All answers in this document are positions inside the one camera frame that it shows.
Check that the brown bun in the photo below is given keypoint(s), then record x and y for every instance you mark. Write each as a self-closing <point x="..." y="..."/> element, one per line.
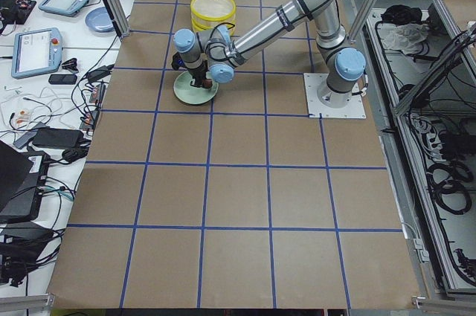
<point x="207" y="84"/>

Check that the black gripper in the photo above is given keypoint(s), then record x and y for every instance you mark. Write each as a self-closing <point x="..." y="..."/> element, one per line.
<point x="200" y="69"/>

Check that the black laptop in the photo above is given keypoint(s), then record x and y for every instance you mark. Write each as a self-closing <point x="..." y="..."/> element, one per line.
<point x="23" y="175"/>

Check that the teach pendant near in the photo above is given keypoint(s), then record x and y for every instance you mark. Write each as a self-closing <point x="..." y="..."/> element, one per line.
<point x="36" y="52"/>

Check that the yellow steamer basket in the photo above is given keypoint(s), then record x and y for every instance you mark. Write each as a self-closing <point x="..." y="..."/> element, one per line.
<point x="202" y="27"/>
<point x="211" y="12"/>

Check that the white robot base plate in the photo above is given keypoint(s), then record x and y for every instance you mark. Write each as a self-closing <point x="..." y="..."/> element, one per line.
<point x="325" y="103"/>

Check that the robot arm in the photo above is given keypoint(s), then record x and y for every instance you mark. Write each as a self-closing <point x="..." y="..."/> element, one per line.
<point x="212" y="56"/>

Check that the blue plate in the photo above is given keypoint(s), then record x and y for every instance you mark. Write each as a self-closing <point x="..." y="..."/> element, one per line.
<point x="98" y="20"/>

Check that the light green bowl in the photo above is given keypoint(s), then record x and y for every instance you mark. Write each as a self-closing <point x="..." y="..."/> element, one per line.
<point x="188" y="94"/>

